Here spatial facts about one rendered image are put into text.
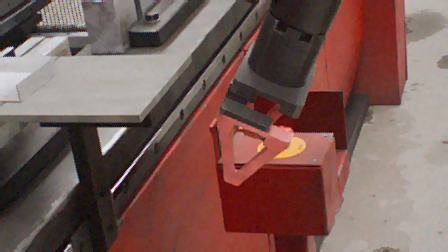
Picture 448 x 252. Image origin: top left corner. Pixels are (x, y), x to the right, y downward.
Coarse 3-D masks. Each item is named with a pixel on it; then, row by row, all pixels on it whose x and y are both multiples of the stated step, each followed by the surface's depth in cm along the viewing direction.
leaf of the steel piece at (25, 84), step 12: (0, 72) 116; (12, 72) 115; (36, 72) 109; (48, 72) 112; (0, 84) 112; (12, 84) 112; (24, 84) 107; (36, 84) 109; (0, 96) 108; (12, 96) 108; (24, 96) 107
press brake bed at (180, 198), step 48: (240, 48) 183; (336, 48) 273; (192, 96) 154; (144, 144) 136; (192, 144) 153; (144, 192) 134; (192, 192) 154; (144, 240) 134; (192, 240) 154; (240, 240) 180
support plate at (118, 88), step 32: (0, 64) 120; (32, 64) 118; (64, 64) 117; (96, 64) 115; (128, 64) 114; (160, 64) 112; (32, 96) 108; (64, 96) 106; (96, 96) 105; (128, 96) 104; (160, 96) 105
